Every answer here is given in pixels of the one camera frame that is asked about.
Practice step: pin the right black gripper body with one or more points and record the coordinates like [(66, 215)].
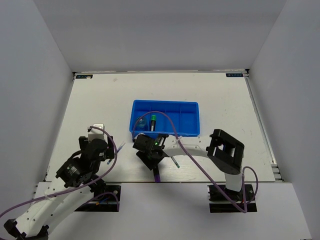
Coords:
[(150, 161)]

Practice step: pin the green ink pen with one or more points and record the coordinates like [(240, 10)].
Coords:
[(175, 162)]

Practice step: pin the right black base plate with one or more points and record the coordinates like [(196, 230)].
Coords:
[(219, 204)]

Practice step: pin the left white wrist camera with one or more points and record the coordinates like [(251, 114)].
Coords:
[(96, 132)]

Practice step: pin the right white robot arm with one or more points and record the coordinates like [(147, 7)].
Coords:
[(225, 151)]

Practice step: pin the corner table label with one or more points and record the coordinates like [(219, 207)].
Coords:
[(84, 76), (234, 75)]

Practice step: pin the right corner table label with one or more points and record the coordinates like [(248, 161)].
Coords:
[(234, 75)]

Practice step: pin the purple cap black highlighter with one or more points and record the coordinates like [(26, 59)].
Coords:
[(156, 174)]

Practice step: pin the blue plastic divided bin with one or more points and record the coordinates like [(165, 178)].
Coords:
[(183, 115)]

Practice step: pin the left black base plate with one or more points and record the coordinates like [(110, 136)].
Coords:
[(104, 201)]

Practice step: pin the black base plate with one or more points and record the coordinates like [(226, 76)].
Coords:
[(219, 204), (104, 201)]

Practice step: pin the blue ink pen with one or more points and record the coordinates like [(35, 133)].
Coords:
[(118, 150)]

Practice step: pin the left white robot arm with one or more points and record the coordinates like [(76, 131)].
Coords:
[(76, 183)]

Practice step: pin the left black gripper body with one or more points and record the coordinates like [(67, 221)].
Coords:
[(110, 153)]

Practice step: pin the green cap black highlighter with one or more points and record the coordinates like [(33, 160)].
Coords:
[(153, 123)]

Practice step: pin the left corner table label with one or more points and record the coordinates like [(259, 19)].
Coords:
[(84, 76)]

